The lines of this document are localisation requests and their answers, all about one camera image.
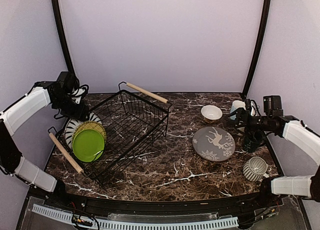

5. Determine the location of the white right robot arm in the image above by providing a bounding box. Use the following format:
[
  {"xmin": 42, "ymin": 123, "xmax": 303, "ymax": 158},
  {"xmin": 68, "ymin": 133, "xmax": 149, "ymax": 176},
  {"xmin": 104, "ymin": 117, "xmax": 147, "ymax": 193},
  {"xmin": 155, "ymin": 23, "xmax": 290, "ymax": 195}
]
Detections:
[{"xmin": 228, "ymin": 95, "xmax": 320, "ymax": 207}]

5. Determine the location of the black front rail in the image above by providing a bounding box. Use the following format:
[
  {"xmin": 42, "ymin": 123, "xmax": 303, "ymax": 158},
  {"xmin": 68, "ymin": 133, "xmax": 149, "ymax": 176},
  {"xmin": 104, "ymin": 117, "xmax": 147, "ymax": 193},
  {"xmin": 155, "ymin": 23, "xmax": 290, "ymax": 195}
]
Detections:
[{"xmin": 44, "ymin": 193, "xmax": 262, "ymax": 216}]

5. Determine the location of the striped round mug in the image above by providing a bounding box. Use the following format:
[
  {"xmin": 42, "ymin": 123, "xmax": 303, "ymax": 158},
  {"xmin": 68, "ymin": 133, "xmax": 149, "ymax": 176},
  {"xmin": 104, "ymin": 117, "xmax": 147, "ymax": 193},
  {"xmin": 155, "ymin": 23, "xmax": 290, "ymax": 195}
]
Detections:
[{"xmin": 242, "ymin": 157, "xmax": 269, "ymax": 182}]

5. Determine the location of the light blue faceted mug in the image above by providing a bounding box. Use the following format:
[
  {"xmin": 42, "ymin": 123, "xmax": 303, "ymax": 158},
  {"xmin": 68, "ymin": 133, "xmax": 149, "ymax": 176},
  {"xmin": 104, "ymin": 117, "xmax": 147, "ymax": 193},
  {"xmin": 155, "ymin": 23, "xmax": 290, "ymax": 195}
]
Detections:
[{"xmin": 229, "ymin": 100, "xmax": 246, "ymax": 120}]

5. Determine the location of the white slotted cable duct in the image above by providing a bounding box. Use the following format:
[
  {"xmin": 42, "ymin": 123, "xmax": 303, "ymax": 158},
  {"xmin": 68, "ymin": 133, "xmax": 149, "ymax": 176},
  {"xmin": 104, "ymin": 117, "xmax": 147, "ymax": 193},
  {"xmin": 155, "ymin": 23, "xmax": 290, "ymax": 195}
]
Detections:
[{"xmin": 31, "ymin": 204, "xmax": 239, "ymax": 230}]

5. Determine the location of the wooden rack handle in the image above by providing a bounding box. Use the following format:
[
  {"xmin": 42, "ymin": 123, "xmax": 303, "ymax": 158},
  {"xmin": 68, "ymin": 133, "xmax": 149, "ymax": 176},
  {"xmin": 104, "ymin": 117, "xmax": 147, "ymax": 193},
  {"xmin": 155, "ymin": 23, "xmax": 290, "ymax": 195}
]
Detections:
[
  {"xmin": 125, "ymin": 82, "xmax": 168, "ymax": 104},
  {"xmin": 49, "ymin": 133, "xmax": 84, "ymax": 174}
]

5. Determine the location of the beige patterned bowl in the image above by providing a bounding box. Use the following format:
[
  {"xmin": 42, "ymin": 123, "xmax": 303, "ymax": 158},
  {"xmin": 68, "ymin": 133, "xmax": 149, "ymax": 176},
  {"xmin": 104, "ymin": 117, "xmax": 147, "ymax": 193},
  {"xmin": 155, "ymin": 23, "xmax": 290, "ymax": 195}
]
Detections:
[{"xmin": 201, "ymin": 105, "xmax": 223, "ymax": 123}]

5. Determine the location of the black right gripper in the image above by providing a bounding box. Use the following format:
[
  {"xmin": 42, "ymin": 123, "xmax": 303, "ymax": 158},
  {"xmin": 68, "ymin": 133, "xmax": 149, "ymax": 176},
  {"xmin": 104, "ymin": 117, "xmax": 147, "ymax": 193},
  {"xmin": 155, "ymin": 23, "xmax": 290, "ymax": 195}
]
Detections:
[{"xmin": 225, "ymin": 107, "xmax": 272, "ymax": 137}]

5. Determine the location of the black frame post right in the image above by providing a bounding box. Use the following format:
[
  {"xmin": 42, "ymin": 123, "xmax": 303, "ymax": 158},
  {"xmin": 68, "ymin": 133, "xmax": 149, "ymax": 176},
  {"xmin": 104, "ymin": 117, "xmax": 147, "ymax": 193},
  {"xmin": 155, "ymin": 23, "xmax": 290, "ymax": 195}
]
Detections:
[{"xmin": 241, "ymin": 0, "xmax": 271, "ymax": 99}]

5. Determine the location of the black frame post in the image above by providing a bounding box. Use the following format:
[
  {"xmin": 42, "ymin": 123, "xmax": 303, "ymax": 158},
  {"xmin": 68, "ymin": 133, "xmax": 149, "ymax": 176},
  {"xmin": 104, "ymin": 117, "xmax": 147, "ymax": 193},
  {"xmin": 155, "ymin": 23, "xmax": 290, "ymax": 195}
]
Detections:
[
  {"xmin": 241, "ymin": 0, "xmax": 271, "ymax": 99},
  {"xmin": 51, "ymin": 0, "xmax": 75, "ymax": 74}
]

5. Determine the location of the black white striped plate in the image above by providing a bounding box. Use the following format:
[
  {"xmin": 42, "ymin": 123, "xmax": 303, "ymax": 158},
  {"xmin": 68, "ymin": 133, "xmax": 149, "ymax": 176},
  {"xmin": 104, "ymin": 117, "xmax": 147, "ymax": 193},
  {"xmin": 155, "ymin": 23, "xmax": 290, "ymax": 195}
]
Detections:
[{"xmin": 64, "ymin": 112, "xmax": 102, "ymax": 149}]

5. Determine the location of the bright green plate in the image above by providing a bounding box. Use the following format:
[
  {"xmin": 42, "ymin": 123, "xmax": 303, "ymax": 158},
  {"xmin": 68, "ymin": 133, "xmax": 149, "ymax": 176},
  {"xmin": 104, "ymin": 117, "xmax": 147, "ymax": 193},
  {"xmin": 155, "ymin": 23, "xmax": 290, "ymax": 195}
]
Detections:
[{"xmin": 72, "ymin": 129, "xmax": 105, "ymax": 163}]

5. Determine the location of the black wire dish rack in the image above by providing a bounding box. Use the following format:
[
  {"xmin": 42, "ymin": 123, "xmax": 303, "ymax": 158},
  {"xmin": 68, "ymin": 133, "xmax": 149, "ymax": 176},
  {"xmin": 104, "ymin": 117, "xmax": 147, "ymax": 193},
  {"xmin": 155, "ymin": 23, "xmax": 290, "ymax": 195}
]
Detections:
[{"xmin": 56, "ymin": 88, "xmax": 172, "ymax": 188}]

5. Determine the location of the wooden rack handle far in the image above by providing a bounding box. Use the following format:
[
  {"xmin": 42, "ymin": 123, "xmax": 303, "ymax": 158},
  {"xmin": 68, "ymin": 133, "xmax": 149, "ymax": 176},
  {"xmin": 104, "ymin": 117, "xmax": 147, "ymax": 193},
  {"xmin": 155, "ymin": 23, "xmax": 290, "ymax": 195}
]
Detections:
[{"xmin": 125, "ymin": 82, "xmax": 168, "ymax": 104}]

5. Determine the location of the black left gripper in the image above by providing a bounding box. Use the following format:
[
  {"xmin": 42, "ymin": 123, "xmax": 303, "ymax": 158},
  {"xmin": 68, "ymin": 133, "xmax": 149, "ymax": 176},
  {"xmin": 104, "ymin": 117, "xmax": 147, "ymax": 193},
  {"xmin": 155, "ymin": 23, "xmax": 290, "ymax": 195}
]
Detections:
[{"xmin": 53, "ymin": 93, "xmax": 90, "ymax": 121}]

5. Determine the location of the wooden rack handle near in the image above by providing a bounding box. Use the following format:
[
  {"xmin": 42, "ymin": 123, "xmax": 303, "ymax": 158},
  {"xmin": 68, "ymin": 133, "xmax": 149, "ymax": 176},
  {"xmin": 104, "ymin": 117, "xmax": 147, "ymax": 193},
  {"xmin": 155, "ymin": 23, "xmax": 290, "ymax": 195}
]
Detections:
[{"xmin": 49, "ymin": 133, "xmax": 84, "ymax": 174}]

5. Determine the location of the grey reindeer plate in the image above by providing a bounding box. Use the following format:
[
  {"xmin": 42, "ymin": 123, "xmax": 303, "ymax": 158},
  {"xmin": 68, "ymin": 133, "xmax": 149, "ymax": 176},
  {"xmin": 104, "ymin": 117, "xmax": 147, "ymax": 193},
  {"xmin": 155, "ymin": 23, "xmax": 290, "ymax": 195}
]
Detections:
[{"xmin": 192, "ymin": 127, "xmax": 236, "ymax": 162}]

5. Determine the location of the dark green mug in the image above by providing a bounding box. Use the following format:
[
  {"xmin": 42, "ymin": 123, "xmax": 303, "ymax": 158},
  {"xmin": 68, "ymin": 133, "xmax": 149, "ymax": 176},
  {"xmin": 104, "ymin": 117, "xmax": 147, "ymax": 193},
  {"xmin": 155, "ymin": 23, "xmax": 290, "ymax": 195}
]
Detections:
[{"xmin": 243, "ymin": 130, "xmax": 264, "ymax": 153}]

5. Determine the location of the yellow ribbed plate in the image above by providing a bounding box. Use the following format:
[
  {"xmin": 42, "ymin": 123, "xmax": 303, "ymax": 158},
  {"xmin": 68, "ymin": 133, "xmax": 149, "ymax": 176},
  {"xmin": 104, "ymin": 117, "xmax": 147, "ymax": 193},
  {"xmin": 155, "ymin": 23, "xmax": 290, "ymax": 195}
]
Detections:
[{"xmin": 72, "ymin": 121, "xmax": 107, "ymax": 145}]

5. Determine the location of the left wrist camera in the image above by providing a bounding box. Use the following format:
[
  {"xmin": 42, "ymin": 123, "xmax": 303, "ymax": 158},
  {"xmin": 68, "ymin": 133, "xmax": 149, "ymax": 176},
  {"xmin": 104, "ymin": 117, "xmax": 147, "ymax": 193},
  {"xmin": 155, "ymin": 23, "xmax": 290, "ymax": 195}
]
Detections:
[{"xmin": 70, "ymin": 84, "xmax": 89, "ymax": 104}]

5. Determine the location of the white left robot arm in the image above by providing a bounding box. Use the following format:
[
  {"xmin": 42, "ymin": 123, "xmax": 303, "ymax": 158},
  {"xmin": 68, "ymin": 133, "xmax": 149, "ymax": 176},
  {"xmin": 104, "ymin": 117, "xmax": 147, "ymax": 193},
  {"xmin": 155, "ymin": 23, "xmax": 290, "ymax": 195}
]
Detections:
[{"xmin": 0, "ymin": 72, "xmax": 90, "ymax": 208}]

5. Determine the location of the black frame post left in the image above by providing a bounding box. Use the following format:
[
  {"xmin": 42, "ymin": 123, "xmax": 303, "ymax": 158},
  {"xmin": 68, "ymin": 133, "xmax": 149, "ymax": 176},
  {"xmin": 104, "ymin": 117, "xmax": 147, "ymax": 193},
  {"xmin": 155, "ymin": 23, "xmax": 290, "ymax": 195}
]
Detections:
[{"xmin": 51, "ymin": 0, "xmax": 75, "ymax": 74}]

